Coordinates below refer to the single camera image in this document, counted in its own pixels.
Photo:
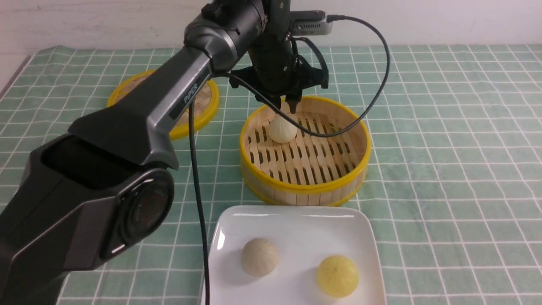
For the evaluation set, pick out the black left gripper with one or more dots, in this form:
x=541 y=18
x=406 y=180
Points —
x=278 y=69

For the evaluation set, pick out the white steamed bun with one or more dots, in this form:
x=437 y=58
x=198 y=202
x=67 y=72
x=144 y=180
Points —
x=281 y=130
x=259 y=257

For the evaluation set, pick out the yellow steamed bun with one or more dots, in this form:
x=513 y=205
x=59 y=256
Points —
x=337 y=276

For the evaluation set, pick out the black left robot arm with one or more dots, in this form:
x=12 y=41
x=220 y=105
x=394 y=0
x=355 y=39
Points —
x=90 y=194

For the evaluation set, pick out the white square plate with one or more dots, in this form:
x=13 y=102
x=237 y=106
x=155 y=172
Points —
x=304 y=236

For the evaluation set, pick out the yellow-rimmed bamboo steamer basket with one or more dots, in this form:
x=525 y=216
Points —
x=307 y=171

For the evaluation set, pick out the yellow-rimmed bamboo steamer lid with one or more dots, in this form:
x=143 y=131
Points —
x=206 y=103

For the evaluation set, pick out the green checkered tablecloth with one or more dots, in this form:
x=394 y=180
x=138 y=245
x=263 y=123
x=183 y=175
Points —
x=453 y=190

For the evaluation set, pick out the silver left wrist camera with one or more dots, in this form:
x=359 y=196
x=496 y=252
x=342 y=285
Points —
x=309 y=23

